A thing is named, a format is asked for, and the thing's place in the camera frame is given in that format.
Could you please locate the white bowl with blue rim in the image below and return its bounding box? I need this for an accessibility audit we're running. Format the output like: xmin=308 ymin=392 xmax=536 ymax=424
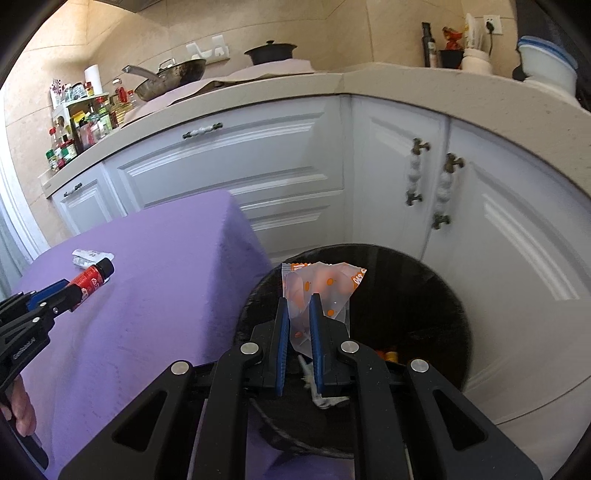
xmin=516 ymin=36 xmax=580 ymax=95

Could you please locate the white crumpled paper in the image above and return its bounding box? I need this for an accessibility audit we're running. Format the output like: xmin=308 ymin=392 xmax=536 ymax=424
xmin=295 ymin=353 xmax=352 ymax=409

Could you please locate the beige cardboard sheet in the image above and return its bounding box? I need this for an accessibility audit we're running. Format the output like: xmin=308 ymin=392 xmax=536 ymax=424
xmin=122 ymin=59 xmax=317 ymax=125

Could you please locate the narrow white cabinet door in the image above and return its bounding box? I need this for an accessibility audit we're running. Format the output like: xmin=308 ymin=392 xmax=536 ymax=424
xmin=351 ymin=95 xmax=448 ymax=261

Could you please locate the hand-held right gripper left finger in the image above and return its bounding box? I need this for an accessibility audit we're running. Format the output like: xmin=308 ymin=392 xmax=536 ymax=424
xmin=58 ymin=296 xmax=291 ymax=480

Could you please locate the low white drawer front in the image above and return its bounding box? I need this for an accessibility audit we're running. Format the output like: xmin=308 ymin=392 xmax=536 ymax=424
xmin=240 ymin=189 xmax=347 ymax=264

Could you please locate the red tube with black cap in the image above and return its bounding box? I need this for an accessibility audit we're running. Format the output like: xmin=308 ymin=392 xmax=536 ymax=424
xmin=69 ymin=258 xmax=115 ymax=301

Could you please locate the clear orange printed wrapper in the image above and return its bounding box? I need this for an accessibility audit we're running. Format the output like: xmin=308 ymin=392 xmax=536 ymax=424
xmin=281 ymin=261 xmax=368 ymax=356

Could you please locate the white brass door handle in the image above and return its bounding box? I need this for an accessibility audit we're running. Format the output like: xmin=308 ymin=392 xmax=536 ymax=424
xmin=431 ymin=152 xmax=465 ymax=229
xmin=405 ymin=137 xmax=431 ymax=206

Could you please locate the wide white cabinet door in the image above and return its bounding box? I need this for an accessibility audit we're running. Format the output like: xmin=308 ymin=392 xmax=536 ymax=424
xmin=422 ymin=121 xmax=591 ymax=425

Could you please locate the black round bin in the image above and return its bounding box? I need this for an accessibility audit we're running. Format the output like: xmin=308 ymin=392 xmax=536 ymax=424
xmin=235 ymin=243 xmax=472 ymax=457

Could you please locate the dark metal wok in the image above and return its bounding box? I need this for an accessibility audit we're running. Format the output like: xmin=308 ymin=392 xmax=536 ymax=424
xmin=121 ymin=58 xmax=207 ymax=102

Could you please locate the white paper towel roll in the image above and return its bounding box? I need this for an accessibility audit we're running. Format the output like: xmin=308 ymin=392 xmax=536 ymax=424
xmin=84 ymin=64 xmax=103 ymax=97

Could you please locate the white brass drawer handle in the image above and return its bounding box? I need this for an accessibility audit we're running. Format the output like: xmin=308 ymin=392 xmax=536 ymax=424
xmin=182 ymin=122 xmax=223 ymax=140

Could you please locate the grey range hood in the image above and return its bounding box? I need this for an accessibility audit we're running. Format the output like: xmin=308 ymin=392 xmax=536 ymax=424
xmin=111 ymin=0 xmax=153 ymax=14

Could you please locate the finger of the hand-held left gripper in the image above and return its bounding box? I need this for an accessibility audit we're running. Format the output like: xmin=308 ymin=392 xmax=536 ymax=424
xmin=0 ymin=278 xmax=70 ymax=317
xmin=9 ymin=285 xmax=86 ymax=329

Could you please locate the white squeezed tube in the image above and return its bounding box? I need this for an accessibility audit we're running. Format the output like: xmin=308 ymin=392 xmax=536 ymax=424
xmin=71 ymin=248 xmax=115 ymax=268

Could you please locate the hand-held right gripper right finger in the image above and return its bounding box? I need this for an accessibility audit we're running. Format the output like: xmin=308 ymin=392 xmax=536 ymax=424
xmin=308 ymin=293 xmax=543 ymax=480

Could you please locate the purple tablecloth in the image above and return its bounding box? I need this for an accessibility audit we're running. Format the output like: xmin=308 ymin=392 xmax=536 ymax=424
xmin=9 ymin=189 xmax=356 ymax=480

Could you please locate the small white cabinet door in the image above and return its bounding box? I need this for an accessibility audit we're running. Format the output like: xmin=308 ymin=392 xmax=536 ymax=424
xmin=50 ymin=164 xmax=127 ymax=236

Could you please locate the white packet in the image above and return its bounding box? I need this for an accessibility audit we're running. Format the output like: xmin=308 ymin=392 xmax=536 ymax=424
xmin=463 ymin=13 xmax=485 ymax=51

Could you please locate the spice rack with bottles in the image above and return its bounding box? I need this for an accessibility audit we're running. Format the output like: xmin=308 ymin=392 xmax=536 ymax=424
xmin=45 ymin=76 xmax=139 ymax=172

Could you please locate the dark glass bottle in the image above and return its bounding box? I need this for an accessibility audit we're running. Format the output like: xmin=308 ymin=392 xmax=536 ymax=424
xmin=420 ymin=21 xmax=438 ymax=68

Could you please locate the tall white drawer front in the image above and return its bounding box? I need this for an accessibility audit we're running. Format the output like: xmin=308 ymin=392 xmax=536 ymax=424
xmin=104 ymin=97 xmax=346 ymax=210

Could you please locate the person's left hand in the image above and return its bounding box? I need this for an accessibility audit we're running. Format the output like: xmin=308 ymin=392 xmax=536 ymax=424
xmin=0 ymin=374 xmax=38 ymax=437

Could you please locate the red ornament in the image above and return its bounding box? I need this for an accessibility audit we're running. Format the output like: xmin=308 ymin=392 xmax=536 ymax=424
xmin=441 ymin=26 xmax=465 ymax=51

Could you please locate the dark cylindrical appliance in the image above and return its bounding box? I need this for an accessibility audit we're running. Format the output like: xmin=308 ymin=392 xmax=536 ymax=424
xmin=513 ymin=0 xmax=583 ymax=93

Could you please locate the black lidded pot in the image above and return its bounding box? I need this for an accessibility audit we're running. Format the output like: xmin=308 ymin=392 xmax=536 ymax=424
xmin=244 ymin=40 xmax=298 ymax=66

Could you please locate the white wall hook rack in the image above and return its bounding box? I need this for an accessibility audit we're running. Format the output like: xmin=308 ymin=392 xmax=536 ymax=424
xmin=186 ymin=34 xmax=230 ymax=61

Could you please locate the white jar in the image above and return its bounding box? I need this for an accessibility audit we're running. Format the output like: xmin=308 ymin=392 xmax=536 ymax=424
xmin=462 ymin=47 xmax=491 ymax=73

